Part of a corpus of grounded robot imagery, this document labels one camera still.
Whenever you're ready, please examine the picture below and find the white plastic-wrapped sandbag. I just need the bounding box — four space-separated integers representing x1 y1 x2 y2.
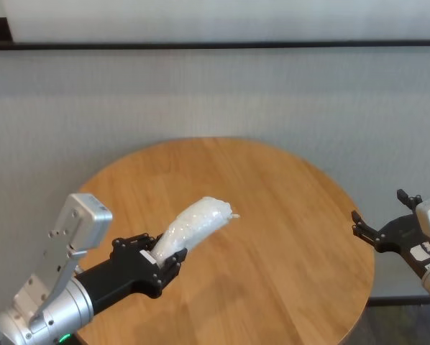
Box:
152 195 241 267

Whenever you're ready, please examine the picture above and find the black wall rail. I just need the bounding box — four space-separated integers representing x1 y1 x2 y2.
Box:
0 41 430 51

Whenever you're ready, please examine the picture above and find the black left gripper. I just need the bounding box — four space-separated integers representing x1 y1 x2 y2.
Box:
74 232 188 317

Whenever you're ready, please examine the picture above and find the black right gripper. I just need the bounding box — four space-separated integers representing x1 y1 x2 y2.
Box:
350 188 430 283

